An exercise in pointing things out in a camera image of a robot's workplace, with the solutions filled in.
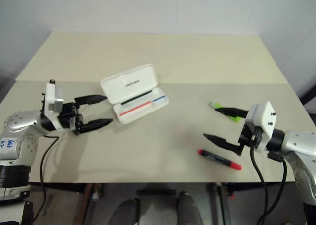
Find red and black marker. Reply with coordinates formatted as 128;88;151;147
198;149;242;171

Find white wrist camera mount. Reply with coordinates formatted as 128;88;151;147
40;79;65;131
244;101;278;153

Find black pen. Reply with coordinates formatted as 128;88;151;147
121;90;152;105

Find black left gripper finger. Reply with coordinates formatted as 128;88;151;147
74;94;108;109
78;119;114;134

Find dark rounded robot foot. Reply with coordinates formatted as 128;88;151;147
177;191;204;225

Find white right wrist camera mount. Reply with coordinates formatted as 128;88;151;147
244;101;278;153

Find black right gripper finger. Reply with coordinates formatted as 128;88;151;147
203;133;245;156
215;107;249;119

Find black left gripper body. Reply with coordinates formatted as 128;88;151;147
58;101;83;136

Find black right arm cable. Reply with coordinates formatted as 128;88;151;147
249;133;288;225

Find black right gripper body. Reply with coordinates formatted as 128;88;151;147
237;122;263;148

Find green highlighter pen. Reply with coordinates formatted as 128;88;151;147
208;101;241;123

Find white open pencil case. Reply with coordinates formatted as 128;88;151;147
100;63;170;125

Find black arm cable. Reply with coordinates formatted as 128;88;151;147
249;133;288;225
26;135;60;225

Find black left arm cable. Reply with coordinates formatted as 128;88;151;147
26;135;60;225

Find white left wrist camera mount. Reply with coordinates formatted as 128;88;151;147
40;79;65;131

